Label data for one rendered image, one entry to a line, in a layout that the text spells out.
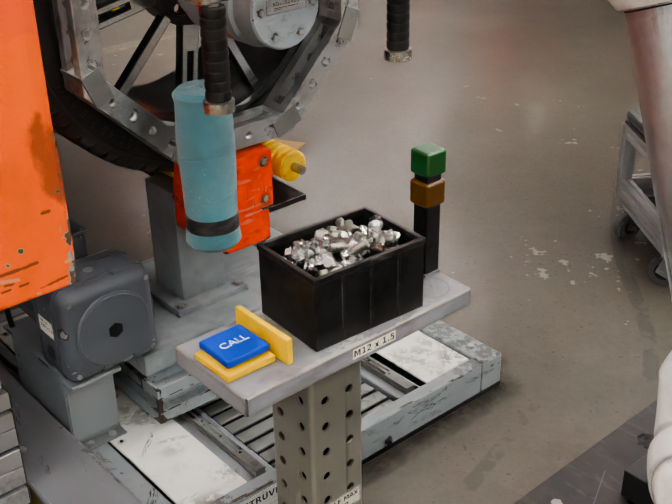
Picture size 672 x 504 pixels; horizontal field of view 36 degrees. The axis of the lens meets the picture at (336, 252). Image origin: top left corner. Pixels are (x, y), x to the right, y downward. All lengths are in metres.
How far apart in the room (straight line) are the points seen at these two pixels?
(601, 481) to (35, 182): 0.86
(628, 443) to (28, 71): 0.97
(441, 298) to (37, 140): 0.62
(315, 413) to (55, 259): 0.43
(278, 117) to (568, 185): 1.43
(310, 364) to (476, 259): 1.26
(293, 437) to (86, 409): 0.47
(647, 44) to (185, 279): 1.14
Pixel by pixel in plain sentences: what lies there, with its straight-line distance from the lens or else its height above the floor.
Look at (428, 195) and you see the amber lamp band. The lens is 1.55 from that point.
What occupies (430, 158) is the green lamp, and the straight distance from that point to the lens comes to 1.52.
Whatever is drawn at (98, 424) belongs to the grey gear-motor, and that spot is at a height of 0.11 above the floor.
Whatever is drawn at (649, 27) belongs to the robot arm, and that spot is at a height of 0.96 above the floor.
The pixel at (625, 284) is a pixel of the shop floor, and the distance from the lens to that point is 2.57.
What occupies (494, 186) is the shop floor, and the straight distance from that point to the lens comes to 3.02.
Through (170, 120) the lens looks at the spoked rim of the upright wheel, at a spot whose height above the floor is 0.63.
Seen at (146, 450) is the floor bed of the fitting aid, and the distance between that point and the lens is 1.90.
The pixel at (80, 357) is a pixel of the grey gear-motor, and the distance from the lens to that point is 1.79.
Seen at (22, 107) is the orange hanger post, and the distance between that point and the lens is 1.39.
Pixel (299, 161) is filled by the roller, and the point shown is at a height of 0.52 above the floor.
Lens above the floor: 1.25
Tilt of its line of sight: 28 degrees down
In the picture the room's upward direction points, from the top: 1 degrees counter-clockwise
